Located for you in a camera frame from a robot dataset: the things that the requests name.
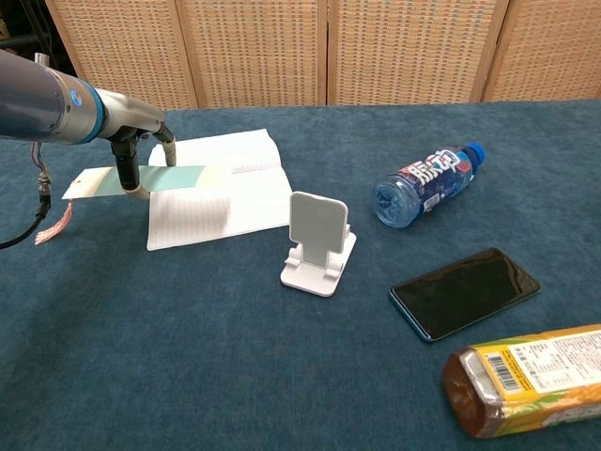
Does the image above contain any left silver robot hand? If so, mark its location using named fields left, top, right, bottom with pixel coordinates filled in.
left=96, top=87, right=178, bottom=203

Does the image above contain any teal cream bookmark with tassel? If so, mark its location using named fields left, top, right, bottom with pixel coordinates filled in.
left=35, top=163, right=225, bottom=245

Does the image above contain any wooden rattan folding screen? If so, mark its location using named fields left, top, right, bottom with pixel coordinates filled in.
left=44, top=0, right=601, bottom=113

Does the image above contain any open white notebook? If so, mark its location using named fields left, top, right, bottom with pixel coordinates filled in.
left=146, top=129, right=293, bottom=252

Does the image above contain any white folding phone stand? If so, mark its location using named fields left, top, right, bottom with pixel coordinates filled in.
left=280, top=190, right=358, bottom=298

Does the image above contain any dark teal table cloth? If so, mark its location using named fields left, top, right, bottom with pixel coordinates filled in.
left=0, top=99, right=601, bottom=451

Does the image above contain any blue sports drink bottle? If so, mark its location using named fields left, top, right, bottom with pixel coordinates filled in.
left=373, top=141, right=487, bottom=229

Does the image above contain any black smartphone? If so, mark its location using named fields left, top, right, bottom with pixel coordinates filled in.
left=388, top=247, right=542, bottom=343

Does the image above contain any yellow-label tea bottle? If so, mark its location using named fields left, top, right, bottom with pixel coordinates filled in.
left=441, top=323, right=601, bottom=440

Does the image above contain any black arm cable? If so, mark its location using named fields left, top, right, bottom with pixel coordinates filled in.
left=0, top=140, right=54, bottom=250

